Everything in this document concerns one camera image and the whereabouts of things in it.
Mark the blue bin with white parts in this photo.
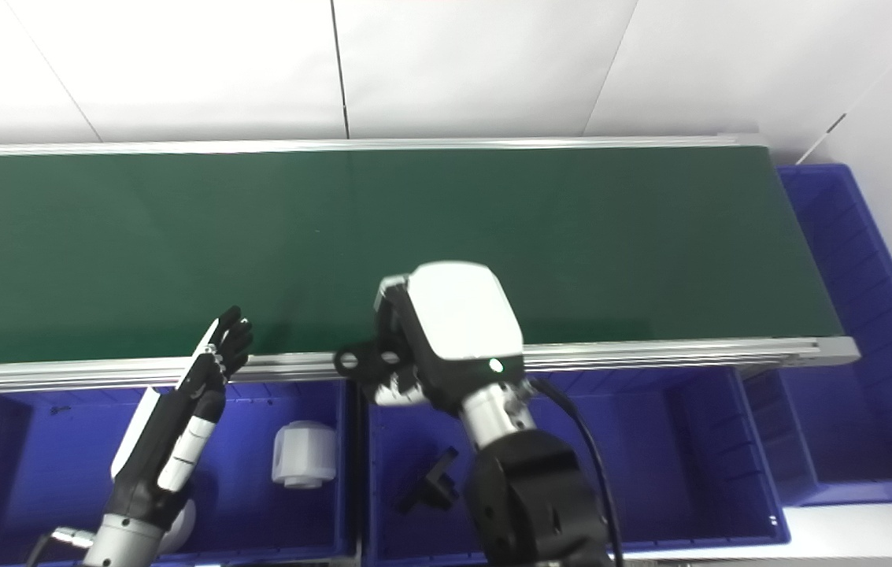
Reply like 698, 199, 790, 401
0, 382, 356, 567

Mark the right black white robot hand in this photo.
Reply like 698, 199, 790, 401
371, 261, 525, 412

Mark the blue bin with black part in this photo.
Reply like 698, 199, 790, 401
359, 366, 791, 567

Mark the white capped cylinder part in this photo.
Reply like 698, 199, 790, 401
272, 421, 338, 489

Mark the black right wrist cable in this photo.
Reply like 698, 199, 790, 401
528, 378, 624, 567

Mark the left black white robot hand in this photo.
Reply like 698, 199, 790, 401
107, 306, 254, 530

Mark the white hollow cylinder part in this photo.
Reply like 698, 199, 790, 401
154, 498, 197, 552

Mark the black bracket part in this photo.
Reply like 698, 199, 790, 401
397, 447, 462, 513

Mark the empty blue bin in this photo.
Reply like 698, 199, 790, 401
741, 164, 892, 506

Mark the green conveyor belt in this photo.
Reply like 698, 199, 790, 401
0, 146, 842, 367
0, 134, 861, 395

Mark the black flange part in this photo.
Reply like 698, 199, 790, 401
334, 339, 415, 395

